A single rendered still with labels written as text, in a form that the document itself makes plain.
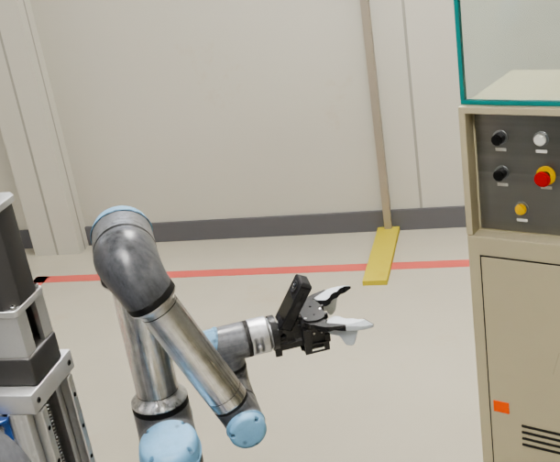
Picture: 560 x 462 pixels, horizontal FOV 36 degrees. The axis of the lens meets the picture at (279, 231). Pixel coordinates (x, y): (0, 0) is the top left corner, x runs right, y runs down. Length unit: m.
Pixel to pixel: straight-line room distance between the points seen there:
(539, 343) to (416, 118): 2.33
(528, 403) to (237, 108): 2.71
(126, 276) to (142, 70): 3.49
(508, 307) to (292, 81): 2.49
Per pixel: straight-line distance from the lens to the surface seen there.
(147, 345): 1.72
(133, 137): 5.09
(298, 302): 1.74
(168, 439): 1.72
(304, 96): 4.74
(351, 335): 1.77
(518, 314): 2.55
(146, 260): 1.53
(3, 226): 1.29
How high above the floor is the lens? 1.89
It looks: 22 degrees down
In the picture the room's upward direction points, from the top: 9 degrees counter-clockwise
